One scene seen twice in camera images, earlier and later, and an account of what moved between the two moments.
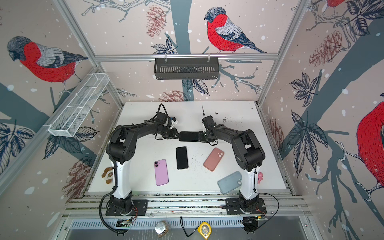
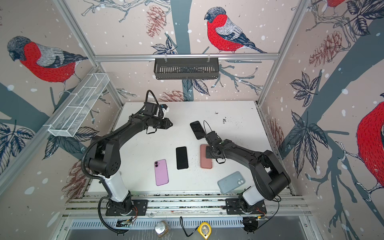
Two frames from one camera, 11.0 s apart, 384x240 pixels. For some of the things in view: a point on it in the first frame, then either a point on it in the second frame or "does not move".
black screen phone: [182, 158] does not move
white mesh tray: [71, 117] does not move
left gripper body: [164, 131] to [159, 122]
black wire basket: [186, 68] does not move
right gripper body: [207, 133] to [210, 151]
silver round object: [161, 228] does not move
